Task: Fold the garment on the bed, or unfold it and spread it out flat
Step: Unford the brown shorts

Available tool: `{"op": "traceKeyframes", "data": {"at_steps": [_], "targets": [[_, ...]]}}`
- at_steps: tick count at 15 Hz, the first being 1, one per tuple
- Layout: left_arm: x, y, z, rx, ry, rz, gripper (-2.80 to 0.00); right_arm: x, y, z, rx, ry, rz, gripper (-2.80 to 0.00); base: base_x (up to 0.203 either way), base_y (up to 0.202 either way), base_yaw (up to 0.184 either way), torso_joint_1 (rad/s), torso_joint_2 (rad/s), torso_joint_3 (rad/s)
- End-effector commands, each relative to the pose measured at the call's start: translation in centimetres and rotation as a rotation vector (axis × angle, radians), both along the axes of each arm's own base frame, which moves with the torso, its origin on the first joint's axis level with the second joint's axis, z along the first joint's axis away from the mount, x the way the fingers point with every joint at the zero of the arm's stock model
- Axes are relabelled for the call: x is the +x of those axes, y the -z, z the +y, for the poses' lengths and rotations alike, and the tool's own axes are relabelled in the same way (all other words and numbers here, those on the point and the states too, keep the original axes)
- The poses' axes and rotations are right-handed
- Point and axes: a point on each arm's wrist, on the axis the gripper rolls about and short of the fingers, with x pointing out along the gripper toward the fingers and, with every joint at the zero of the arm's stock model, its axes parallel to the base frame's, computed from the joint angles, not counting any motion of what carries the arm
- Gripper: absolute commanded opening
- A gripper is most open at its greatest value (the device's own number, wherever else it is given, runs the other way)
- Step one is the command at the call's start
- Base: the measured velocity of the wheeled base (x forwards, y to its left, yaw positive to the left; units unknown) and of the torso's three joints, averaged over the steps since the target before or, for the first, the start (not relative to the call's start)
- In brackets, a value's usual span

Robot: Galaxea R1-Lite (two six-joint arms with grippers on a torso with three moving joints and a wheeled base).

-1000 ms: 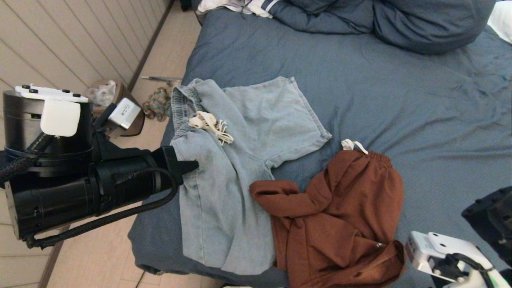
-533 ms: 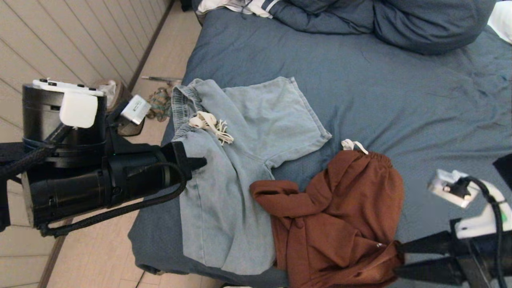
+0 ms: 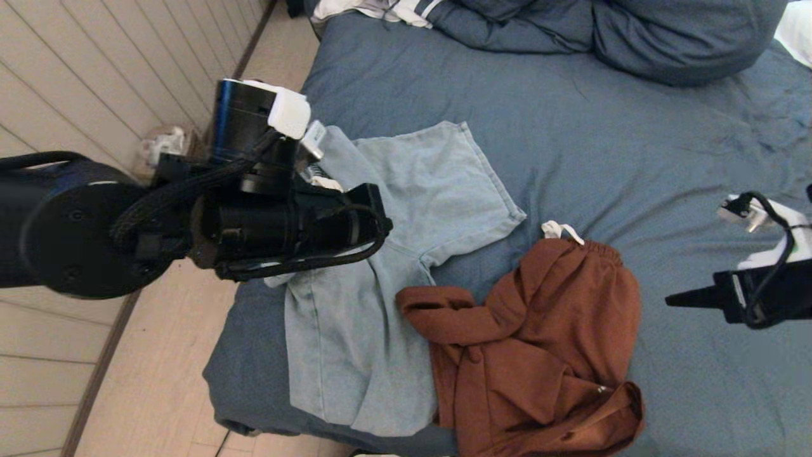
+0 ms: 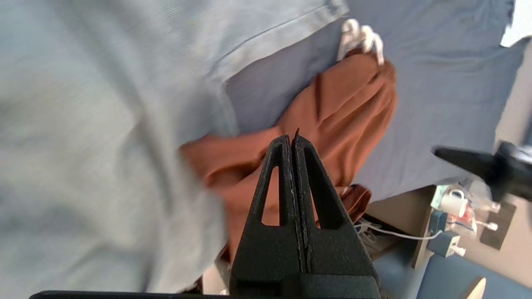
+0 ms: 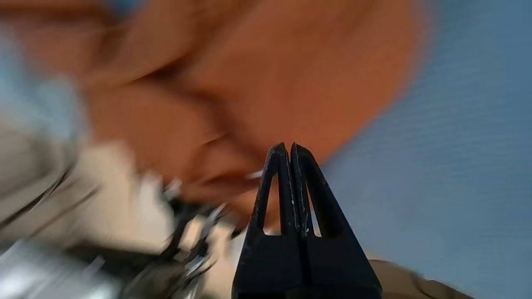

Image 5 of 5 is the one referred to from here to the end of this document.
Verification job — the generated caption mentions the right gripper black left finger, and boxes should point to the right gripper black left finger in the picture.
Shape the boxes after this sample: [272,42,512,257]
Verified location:
[232,142,306,299]

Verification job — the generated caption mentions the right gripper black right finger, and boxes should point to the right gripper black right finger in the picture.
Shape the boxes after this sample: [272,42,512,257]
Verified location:
[291,142,382,299]

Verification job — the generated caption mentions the rust brown shorts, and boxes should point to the rust brown shorts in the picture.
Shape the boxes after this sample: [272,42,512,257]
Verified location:
[0,0,429,233]

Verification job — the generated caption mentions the blue bed cover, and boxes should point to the blue bed cover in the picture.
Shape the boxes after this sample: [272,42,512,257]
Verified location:
[320,0,532,299]

